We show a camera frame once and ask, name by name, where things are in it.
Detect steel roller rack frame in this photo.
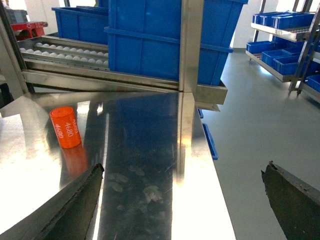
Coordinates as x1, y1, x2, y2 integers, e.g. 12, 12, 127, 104
0, 0, 228, 111

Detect large blue plastic bin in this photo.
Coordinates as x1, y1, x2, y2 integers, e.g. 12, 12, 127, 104
104, 0, 247, 86

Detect orange cylindrical capacitor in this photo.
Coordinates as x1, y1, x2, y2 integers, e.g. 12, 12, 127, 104
49, 106, 82, 149

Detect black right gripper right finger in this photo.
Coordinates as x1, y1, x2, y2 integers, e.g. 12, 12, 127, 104
261, 161, 320, 240

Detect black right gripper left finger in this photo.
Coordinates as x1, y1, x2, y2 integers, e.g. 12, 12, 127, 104
0, 163, 104, 240

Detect blue plastic bin behind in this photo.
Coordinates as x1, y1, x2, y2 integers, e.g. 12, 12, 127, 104
51, 6, 109, 45

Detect steel shelf with bins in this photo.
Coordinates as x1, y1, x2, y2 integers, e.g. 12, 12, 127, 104
245, 0, 320, 101

